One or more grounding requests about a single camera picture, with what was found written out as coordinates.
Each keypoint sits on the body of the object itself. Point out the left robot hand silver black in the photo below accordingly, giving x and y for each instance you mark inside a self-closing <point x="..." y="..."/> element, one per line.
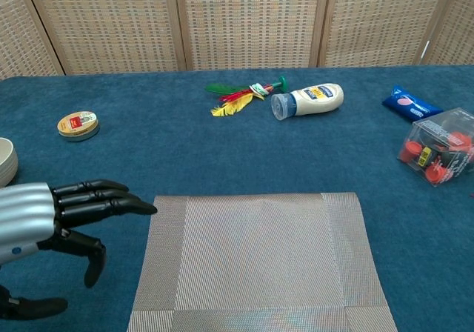
<point x="26" y="217"/>

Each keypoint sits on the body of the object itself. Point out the white bowl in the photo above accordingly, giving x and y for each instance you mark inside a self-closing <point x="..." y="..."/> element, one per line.
<point x="7" y="165"/>

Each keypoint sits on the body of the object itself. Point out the woven grey placemat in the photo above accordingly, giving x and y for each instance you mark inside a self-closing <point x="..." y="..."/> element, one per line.
<point x="259" y="265"/>

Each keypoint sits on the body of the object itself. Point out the round yellow tin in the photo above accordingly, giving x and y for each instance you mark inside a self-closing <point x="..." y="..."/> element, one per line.
<point x="77" y="125"/>

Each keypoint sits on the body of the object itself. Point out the blue felt table cover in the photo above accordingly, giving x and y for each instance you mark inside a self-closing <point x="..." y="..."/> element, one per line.
<point x="222" y="154"/>

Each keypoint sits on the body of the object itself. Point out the colourful feather shuttlecock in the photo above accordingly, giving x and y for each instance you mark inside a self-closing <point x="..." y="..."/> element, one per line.
<point x="235" y="106"/>

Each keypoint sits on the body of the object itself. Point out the woven bamboo folding screen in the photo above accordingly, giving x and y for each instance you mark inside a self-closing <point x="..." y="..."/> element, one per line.
<point x="240" y="20"/>

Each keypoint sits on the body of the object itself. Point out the mayonnaise squeeze bottle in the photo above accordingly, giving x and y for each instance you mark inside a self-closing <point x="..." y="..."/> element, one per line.
<point x="314" y="100"/>

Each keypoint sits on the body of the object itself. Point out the blue cookie packet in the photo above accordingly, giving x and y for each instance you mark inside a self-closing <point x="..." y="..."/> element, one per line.
<point x="407" y="104"/>

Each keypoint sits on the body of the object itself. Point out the clear box with red pieces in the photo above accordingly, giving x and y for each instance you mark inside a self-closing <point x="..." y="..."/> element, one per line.
<point x="440" y="146"/>

